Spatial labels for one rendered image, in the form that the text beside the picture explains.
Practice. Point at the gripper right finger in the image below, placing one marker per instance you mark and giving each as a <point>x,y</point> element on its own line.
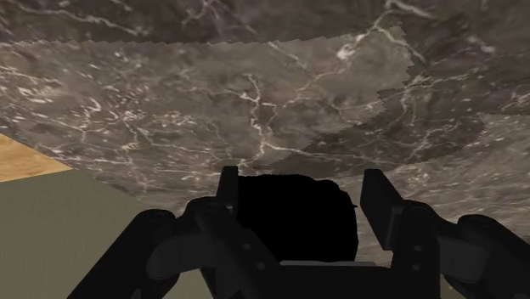
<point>418,236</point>

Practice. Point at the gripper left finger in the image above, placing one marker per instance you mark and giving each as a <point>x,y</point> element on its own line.
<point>215,232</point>

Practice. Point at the black rounded object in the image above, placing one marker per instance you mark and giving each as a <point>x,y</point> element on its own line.
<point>298,219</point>

